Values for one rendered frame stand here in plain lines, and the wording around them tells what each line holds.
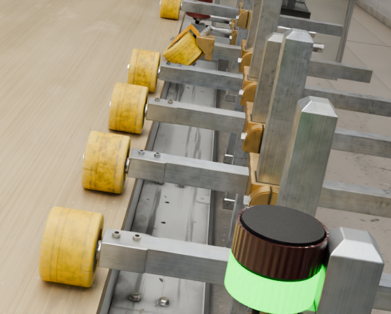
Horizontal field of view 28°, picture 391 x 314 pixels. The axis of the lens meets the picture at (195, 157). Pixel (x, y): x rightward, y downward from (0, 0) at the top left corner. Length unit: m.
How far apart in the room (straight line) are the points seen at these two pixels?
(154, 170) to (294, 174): 0.35
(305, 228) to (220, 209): 1.07
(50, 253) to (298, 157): 0.27
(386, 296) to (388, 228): 2.60
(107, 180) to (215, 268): 0.27
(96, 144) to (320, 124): 0.40
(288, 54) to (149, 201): 0.85
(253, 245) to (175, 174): 0.58
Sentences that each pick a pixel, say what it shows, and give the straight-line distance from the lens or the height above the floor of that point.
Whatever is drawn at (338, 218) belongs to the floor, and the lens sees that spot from 3.42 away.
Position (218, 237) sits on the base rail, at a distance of 1.46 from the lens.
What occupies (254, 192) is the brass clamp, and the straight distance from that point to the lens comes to 1.00.
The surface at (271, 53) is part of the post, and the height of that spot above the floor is 1.08.
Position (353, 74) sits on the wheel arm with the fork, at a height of 0.95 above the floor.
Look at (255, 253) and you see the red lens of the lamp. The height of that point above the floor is 1.13.
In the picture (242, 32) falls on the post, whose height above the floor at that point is 0.91.
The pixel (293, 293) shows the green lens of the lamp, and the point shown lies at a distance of 0.50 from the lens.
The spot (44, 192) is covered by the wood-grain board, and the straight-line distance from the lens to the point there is 1.07.
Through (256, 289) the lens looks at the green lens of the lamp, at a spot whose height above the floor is 1.11.
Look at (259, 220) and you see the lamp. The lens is 0.50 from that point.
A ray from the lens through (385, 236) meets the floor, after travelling 3.37.
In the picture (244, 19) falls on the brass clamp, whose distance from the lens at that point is 2.20.
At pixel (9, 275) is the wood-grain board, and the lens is 0.87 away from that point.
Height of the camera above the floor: 1.35
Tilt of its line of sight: 21 degrees down
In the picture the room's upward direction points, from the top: 9 degrees clockwise
